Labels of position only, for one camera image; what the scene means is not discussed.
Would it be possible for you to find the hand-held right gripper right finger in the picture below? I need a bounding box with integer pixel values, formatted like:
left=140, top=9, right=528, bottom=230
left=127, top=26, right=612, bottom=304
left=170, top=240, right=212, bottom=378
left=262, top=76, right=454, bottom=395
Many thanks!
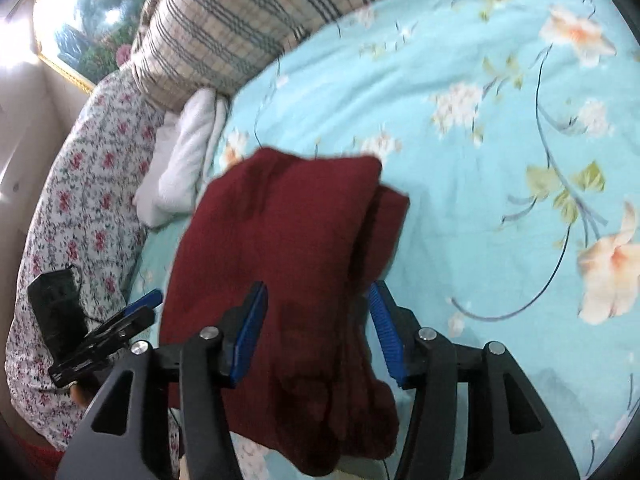
left=367, top=280, right=581, bottom=480

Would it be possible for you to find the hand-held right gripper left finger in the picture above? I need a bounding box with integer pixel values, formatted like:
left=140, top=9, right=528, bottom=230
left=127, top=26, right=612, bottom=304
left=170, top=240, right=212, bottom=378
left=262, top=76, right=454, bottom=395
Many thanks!
left=55, top=281, right=271, bottom=480

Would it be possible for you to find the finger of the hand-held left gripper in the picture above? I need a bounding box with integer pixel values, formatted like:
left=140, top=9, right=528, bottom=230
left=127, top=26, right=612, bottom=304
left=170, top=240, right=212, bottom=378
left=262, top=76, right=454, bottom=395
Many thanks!
left=87, top=289, right=164, bottom=341
left=48, top=306, right=157, bottom=388

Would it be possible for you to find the dark red knitted sweater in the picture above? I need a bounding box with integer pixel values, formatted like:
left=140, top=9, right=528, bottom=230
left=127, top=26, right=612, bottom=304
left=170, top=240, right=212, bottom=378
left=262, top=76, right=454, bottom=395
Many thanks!
left=159, top=146, right=412, bottom=477

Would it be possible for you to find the pink floral quilt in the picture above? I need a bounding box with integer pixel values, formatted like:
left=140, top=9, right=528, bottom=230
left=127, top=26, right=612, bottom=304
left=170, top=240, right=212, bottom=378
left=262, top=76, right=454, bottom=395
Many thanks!
left=5, top=67, right=281, bottom=480

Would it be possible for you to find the red cloth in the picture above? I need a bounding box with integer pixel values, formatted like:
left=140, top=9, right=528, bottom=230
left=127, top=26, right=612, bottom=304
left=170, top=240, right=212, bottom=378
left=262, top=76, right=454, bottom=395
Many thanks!
left=20, top=437, right=68, bottom=480

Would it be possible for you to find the white folded towel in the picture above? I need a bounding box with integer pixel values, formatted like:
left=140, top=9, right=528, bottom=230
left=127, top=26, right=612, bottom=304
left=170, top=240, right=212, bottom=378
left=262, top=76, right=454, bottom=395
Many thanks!
left=132, top=89, right=231, bottom=226

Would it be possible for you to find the light blue floral bed sheet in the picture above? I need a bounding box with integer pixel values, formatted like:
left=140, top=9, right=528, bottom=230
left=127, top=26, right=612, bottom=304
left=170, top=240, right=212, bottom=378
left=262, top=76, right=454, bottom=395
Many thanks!
left=130, top=0, right=640, bottom=480

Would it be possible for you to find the plaid checked quilt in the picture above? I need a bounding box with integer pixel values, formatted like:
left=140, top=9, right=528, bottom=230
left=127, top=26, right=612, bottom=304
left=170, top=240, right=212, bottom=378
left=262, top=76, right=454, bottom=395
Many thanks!
left=131, top=0, right=481, bottom=111

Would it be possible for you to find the gold framed landscape painting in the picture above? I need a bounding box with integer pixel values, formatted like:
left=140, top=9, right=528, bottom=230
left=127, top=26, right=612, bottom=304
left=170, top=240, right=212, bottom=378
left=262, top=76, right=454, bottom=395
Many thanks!
left=32, top=0, right=166, bottom=93

